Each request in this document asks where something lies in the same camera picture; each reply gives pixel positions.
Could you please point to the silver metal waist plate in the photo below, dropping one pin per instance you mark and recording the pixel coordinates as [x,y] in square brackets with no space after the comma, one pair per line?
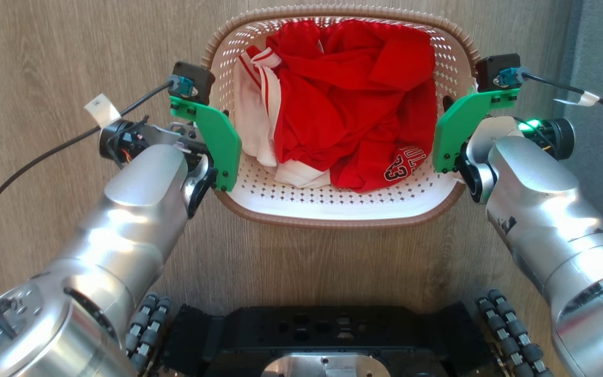
[325,365]

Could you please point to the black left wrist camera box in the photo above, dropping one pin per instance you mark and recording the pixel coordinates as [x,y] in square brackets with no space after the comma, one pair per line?
[197,78]

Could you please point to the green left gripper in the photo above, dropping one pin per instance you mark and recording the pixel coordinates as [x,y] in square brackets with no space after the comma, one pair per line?
[220,141]

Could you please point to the red basketball jersey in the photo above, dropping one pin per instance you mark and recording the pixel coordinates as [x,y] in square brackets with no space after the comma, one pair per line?
[343,104]

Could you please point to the white garment with red stripes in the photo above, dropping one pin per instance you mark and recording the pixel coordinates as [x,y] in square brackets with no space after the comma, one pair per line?
[252,120]

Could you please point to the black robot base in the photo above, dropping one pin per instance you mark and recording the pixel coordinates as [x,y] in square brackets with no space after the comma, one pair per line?
[333,327]

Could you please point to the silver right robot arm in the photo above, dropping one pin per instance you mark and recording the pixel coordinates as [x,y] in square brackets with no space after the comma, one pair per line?
[547,209]

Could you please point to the grey roller wheel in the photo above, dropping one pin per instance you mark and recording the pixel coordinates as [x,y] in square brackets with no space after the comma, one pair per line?
[513,332]
[147,330]

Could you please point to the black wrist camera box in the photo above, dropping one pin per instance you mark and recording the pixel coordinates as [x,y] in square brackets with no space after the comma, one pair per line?
[197,78]
[495,70]

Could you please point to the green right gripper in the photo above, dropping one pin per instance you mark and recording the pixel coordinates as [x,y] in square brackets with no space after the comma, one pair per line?
[453,136]

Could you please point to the white laundry basket brown rim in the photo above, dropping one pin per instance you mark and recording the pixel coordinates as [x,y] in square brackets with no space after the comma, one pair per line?
[333,201]

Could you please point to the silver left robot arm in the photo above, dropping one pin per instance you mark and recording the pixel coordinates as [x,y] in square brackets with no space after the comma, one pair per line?
[123,209]

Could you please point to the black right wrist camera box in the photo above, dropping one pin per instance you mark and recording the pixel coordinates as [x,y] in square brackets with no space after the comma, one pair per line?
[495,70]

